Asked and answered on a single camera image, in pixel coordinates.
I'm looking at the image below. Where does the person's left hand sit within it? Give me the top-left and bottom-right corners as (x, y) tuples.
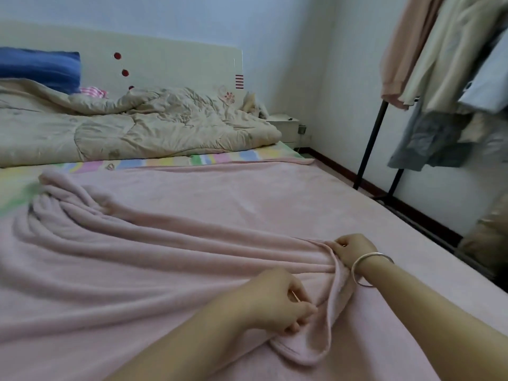
(234, 268), (319, 335)

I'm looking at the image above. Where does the person's right hand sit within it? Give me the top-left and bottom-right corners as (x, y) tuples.
(327, 233), (380, 270)

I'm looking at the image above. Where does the pink fleece blanket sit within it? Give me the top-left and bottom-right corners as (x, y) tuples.
(0, 158), (508, 381)

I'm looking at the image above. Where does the person's left forearm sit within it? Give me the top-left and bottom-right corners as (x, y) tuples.
(107, 293), (263, 381)

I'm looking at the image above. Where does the person's right forearm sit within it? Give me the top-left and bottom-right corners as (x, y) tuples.
(357, 256), (508, 381)

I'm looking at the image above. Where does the dark brown baseboard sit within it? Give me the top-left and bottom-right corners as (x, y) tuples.
(297, 147), (465, 249)

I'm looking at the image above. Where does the black clothes rack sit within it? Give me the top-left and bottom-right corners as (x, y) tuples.
(352, 99), (508, 283)

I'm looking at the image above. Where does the grey hanging garment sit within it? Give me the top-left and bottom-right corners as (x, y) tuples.
(387, 99), (508, 173)

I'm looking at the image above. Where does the white nightstand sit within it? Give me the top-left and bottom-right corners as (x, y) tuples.
(266, 115), (304, 149)

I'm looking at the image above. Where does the plastic covered beige coat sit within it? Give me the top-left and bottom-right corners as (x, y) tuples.
(458, 190), (508, 275)

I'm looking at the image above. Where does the cream plush toy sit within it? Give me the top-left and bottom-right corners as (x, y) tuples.
(240, 91), (271, 120)

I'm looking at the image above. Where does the striped pastel bed sheet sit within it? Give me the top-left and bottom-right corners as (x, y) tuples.
(0, 141), (314, 219)

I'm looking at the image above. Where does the pink hanging garment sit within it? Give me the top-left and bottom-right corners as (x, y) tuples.
(379, 0), (447, 110)

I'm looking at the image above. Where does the light blue hanging garment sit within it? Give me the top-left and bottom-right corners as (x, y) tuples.
(458, 28), (508, 116)

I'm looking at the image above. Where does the beige quilt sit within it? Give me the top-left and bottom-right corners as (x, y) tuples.
(0, 77), (284, 169)

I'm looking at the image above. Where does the cream hanging garment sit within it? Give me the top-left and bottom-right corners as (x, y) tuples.
(399, 0), (508, 116)

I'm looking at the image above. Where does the white headboard with red dots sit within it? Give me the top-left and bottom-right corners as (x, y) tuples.
(0, 20), (246, 108)

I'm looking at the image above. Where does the pink patterned pillow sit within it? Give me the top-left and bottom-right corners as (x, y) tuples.
(79, 85), (110, 99)

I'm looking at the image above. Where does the blue pillow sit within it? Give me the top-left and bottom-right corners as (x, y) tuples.
(0, 47), (83, 94)

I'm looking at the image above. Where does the silver bracelet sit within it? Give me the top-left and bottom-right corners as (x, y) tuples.
(350, 252), (395, 289)

